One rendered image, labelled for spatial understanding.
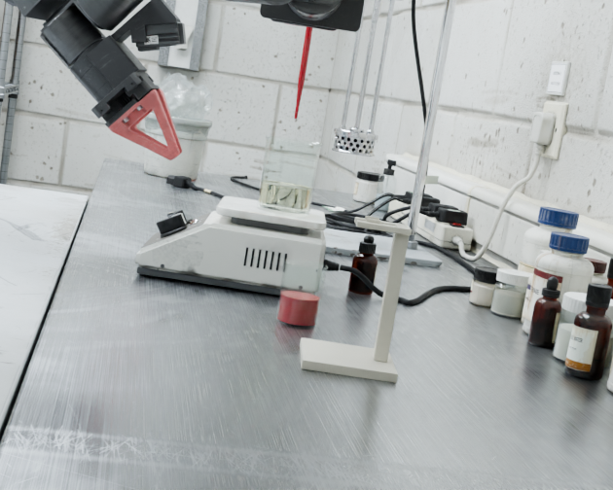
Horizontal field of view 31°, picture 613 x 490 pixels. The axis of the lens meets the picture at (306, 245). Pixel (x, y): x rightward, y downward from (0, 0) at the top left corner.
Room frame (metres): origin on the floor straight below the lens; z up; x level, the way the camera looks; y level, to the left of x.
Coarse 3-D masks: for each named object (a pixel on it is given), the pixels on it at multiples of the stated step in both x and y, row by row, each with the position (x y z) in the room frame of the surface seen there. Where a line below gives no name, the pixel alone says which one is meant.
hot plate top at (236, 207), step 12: (228, 204) 1.19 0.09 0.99; (240, 204) 1.21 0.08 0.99; (252, 204) 1.22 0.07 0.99; (228, 216) 1.16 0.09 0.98; (240, 216) 1.16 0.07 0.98; (252, 216) 1.16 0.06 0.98; (264, 216) 1.16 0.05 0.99; (276, 216) 1.16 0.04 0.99; (288, 216) 1.17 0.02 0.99; (300, 216) 1.19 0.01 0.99; (312, 216) 1.21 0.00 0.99; (324, 216) 1.23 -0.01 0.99; (312, 228) 1.16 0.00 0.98; (324, 228) 1.16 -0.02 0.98
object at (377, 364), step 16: (368, 224) 0.90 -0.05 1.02; (384, 224) 0.92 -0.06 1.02; (400, 224) 0.93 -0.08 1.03; (400, 240) 0.91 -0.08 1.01; (400, 256) 0.91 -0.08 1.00; (400, 272) 0.91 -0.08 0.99; (384, 288) 0.92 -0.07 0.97; (384, 304) 0.91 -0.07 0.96; (384, 320) 0.91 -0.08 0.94; (384, 336) 0.91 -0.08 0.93; (304, 352) 0.90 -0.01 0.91; (320, 352) 0.91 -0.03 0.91; (336, 352) 0.92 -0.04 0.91; (352, 352) 0.93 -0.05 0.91; (368, 352) 0.94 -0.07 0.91; (384, 352) 0.91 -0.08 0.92; (304, 368) 0.87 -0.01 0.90; (320, 368) 0.87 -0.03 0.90; (336, 368) 0.87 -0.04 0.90; (352, 368) 0.87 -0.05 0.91; (368, 368) 0.88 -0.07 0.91; (384, 368) 0.89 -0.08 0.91
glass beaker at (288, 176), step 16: (272, 144) 1.19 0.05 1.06; (288, 144) 1.18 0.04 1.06; (304, 144) 1.18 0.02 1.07; (320, 144) 1.23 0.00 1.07; (272, 160) 1.18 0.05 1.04; (288, 160) 1.18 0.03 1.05; (304, 160) 1.18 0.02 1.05; (272, 176) 1.18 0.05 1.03; (288, 176) 1.18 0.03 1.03; (304, 176) 1.18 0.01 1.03; (272, 192) 1.18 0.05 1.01; (288, 192) 1.18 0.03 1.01; (304, 192) 1.18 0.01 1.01; (272, 208) 1.18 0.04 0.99; (288, 208) 1.18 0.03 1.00; (304, 208) 1.19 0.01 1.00
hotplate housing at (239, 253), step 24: (216, 216) 1.22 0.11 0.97; (168, 240) 1.15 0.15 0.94; (192, 240) 1.15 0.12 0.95; (216, 240) 1.15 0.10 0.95; (240, 240) 1.15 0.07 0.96; (264, 240) 1.15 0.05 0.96; (288, 240) 1.15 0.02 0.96; (312, 240) 1.16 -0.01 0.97; (144, 264) 1.15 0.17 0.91; (168, 264) 1.15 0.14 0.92; (192, 264) 1.15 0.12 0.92; (216, 264) 1.15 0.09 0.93; (240, 264) 1.15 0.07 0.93; (264, 264) 1.15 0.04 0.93; (336, 264) 1.24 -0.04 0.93; (240, 288) 1.15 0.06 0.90; (264, 288) 1.15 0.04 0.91
